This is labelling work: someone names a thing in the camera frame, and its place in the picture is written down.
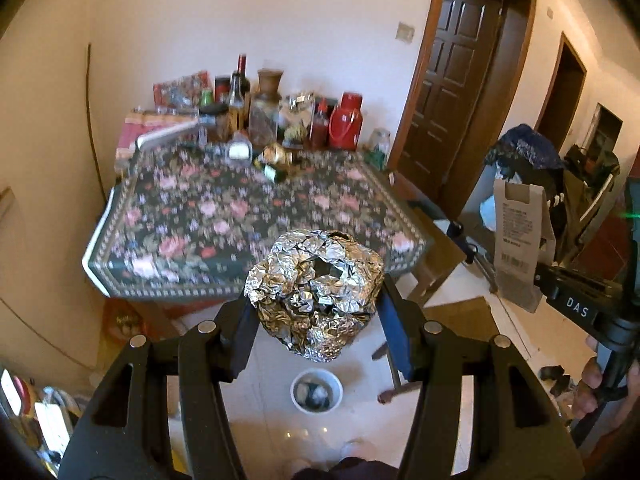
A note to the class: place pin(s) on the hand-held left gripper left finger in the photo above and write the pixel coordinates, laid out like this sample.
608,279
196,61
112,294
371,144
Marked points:
242,340

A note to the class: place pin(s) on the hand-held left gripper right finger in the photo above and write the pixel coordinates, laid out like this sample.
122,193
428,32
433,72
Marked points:
400,340

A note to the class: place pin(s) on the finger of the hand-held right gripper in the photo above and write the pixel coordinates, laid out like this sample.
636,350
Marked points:
547,275

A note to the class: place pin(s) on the aluminium foil ball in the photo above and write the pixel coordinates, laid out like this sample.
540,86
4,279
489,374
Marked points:
315,290

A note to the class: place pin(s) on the person's right forearm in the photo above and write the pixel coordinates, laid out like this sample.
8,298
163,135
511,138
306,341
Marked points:
615,435

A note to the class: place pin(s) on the person's right hand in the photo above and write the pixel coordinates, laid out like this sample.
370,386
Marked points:
590,385

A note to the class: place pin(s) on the red door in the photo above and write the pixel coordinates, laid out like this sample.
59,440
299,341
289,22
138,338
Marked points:
607,245

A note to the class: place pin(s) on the blue face mask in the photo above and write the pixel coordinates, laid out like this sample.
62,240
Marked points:
487,210

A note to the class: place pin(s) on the black shoes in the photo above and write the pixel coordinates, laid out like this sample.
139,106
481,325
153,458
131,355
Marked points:
461,240

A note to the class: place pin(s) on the tall wooden stool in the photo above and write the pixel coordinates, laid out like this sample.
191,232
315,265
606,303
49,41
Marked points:
440,250

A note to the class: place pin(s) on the olive green bag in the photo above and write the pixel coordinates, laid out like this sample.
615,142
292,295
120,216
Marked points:
590,185

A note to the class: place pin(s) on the dark floral tablecloth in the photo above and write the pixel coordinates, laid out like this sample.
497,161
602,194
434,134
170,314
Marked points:
200,220

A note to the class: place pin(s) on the blue patterned cloth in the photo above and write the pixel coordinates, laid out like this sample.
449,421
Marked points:
525,147

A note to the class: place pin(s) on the person's legs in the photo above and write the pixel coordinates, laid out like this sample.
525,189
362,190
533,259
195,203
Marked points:
350,470

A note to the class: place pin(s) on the small far doorway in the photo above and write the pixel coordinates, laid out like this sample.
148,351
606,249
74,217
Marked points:
607,130

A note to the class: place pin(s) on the dark wooden doorway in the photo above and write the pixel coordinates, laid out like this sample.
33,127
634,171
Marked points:
562,95

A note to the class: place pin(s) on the green cloth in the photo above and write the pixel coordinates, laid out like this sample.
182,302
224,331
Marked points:
377,160

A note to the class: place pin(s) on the small clear glass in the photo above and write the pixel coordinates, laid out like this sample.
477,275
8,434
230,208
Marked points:
240,151

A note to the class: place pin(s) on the white lid glass jar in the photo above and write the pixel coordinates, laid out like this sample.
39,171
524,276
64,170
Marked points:
380,140

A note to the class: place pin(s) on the brown panelled door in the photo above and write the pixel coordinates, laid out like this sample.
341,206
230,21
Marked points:
455,85

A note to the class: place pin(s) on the small green cactus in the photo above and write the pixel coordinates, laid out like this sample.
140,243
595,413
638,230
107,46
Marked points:
295,135

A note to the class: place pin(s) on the glass jar with dark contents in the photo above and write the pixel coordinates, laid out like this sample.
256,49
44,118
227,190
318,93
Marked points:
262,125

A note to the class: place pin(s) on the grey long box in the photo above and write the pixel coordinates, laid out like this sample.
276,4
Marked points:
165,136

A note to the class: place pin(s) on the black lid jar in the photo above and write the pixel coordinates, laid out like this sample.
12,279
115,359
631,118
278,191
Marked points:
214,122

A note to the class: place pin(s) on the red thermos jug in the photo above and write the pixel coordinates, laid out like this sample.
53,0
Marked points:
345,122

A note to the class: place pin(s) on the red sauce bottle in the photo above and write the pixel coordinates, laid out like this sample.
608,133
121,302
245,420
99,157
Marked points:
319,127

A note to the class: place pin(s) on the clear glass bottle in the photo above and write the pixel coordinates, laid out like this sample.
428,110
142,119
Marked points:
236,110

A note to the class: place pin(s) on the white red bottle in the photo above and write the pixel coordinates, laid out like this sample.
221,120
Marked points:
12,390

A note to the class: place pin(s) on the red patterned box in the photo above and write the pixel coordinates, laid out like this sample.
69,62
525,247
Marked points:
135,127

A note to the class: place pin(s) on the clear plastic bag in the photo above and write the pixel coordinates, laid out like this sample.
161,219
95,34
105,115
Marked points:
297,107

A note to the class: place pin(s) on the green cap bottle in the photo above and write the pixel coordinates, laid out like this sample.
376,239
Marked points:
206,96

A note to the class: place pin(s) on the brown ceramic vase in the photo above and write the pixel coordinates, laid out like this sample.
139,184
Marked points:
271,85

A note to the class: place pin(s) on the red printed bag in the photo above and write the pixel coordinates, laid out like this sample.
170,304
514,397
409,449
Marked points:
180,90

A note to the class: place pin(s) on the dark wine bottle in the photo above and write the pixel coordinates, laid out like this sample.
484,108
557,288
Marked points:
242,75

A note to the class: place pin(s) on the thin wooden stick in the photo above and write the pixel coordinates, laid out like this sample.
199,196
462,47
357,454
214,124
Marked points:
90,110

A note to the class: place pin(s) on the wooden door frame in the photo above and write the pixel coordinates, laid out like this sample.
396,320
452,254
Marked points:
520,60

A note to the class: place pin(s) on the wall light switch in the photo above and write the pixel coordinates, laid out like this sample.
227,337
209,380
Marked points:
405,32

